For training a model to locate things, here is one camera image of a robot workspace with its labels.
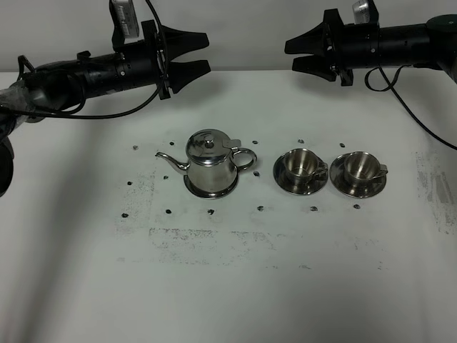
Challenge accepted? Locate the right stainless steel teacup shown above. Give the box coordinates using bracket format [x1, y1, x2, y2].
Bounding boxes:
[343, 151, 388, 185]

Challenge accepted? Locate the right stainless steel saucer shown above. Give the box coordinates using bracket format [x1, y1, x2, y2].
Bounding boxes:
[329, 153, 387, 199]

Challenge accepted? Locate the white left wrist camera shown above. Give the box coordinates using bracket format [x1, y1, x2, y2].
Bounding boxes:
[110, 0, 139, 39]

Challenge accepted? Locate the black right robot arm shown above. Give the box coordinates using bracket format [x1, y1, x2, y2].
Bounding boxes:
[284, 1, 456, 86]

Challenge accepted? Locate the stainless steel teapot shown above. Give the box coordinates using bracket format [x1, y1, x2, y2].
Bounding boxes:
[156, 129, 258, 192]

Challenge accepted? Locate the stainless steel teacup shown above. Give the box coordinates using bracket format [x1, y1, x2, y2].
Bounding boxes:
[343, 151, 388, 185]
[283, 149, 328, 182]

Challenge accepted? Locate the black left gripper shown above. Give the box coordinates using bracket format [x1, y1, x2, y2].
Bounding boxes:
[112, 19, 211, 100]

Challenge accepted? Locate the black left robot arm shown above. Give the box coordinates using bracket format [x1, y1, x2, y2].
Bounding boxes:
[1, 20, 211, 194]

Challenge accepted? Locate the black right camera cable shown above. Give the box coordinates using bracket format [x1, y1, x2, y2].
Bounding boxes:
[363, 64, 457, 150]

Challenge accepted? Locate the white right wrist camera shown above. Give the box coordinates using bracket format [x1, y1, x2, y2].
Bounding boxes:
[352, 0, 379, 25]

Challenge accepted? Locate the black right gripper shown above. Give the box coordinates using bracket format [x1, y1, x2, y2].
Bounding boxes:
[284, 9, 379, 86]

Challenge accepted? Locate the left stainless steel saucer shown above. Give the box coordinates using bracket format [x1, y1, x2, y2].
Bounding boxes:
[273, 152, 328, 196]

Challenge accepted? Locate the steel teapot saucer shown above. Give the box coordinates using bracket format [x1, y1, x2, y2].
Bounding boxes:
[184, 176, 238, 199]

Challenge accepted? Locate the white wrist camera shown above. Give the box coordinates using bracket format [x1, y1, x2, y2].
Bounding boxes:
[110, 0, 139, 39]
[352, 0, 379, 25]

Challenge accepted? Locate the stainless steel saucer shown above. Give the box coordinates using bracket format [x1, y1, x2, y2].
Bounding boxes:
[273, 152, 328, 196]
[329, 153, 387, 199]

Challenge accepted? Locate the left stainless steel teacup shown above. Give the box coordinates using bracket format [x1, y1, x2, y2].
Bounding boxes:
[283, 149, 328, 182]

